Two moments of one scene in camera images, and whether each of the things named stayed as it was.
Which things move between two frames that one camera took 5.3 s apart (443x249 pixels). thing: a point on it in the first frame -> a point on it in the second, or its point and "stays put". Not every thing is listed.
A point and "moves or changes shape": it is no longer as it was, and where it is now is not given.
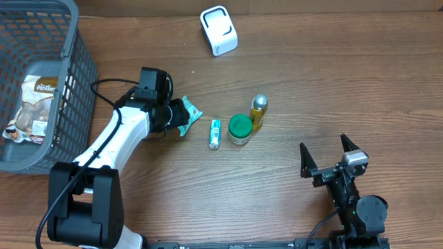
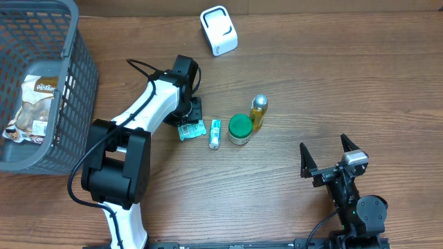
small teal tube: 215,133 stays put
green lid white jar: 240,128 stays put
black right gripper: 324,174 stays put
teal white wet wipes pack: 193,115 moves or changes shape
